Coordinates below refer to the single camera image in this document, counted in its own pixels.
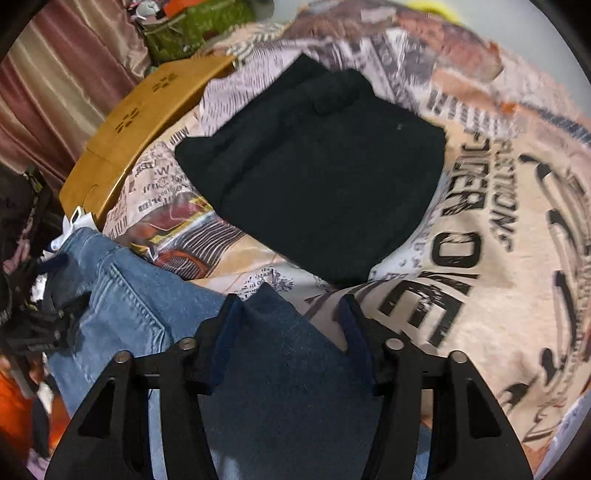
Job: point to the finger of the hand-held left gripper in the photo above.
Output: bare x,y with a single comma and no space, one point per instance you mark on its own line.
46,323

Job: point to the striped pink curtain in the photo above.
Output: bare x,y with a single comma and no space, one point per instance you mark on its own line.
55,69

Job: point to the green fabric bag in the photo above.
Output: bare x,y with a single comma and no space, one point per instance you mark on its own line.
184,32

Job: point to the tan wooden board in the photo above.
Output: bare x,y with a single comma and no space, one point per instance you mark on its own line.
129,134

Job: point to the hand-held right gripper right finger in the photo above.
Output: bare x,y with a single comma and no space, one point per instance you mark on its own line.
356,339

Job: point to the blue jeans pants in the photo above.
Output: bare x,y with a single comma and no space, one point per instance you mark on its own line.
286,369

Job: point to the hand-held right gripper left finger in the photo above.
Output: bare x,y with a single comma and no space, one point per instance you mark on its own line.
225,344

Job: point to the black folded pants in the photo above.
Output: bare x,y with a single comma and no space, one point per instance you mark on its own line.
314,175

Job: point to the printed blanket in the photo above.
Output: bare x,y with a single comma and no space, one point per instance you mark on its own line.
498,277

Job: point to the yellow foam arch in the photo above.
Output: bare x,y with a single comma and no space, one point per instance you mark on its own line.
438,5

